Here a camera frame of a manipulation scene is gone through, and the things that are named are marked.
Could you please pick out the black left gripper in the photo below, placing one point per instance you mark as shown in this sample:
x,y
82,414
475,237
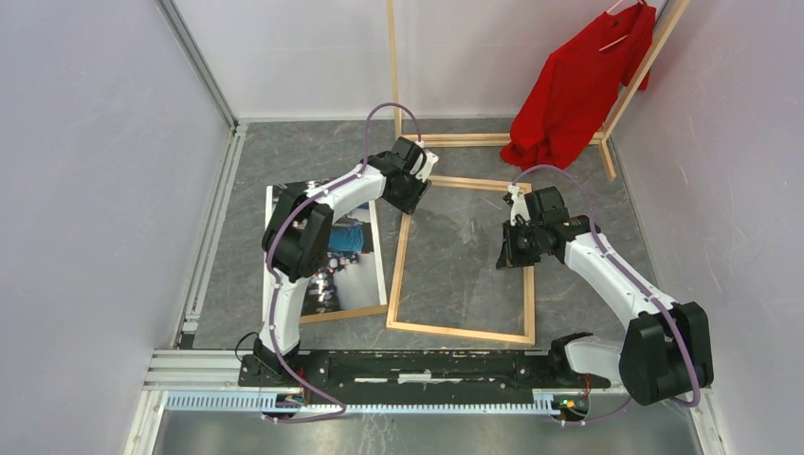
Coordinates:
x,y
409,205

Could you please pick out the light wooden picture frame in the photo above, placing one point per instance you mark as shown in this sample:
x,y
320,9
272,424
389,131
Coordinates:
x,y
444,281

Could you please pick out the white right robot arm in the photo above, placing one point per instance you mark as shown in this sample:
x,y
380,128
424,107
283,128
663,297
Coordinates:
x,y
666,350

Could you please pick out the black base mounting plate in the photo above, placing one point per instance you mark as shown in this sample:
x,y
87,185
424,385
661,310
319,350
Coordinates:
x,y
417,377

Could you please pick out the brown backing board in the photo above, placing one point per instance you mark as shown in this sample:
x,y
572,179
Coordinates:
x,y
345,314

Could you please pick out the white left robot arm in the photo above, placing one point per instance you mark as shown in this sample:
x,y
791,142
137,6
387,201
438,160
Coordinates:
x,y
297,235

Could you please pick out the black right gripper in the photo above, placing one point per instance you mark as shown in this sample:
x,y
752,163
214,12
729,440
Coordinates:
x,y
508,257

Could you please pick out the printed photo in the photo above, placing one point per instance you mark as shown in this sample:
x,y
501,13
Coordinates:
x,y
352,277

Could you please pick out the red t-shirt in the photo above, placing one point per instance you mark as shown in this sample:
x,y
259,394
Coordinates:
x,y
577,88

